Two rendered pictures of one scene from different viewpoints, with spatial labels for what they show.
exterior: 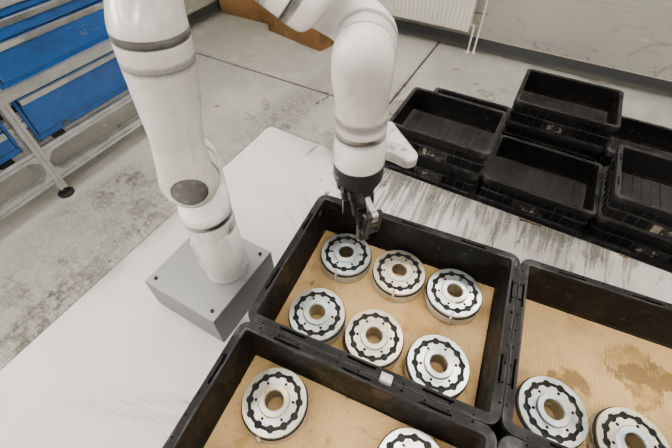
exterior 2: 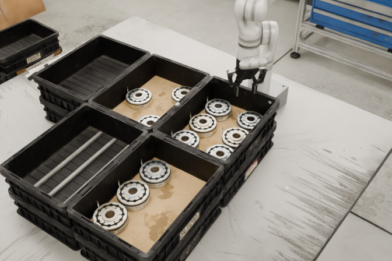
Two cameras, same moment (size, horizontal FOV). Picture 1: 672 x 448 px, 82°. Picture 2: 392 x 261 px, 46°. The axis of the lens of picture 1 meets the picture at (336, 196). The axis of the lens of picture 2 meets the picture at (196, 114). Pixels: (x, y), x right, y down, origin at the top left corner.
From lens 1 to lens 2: 1.49 m
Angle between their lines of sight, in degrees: 68
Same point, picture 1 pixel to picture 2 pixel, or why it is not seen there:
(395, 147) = (247, 59)
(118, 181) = not seen: outside the picture
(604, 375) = (164, 208)
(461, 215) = (308, 225)
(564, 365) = (174, 194)
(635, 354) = not seen: hidden behind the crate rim
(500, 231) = (291, 246)
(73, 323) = not seen: hidden behind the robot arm
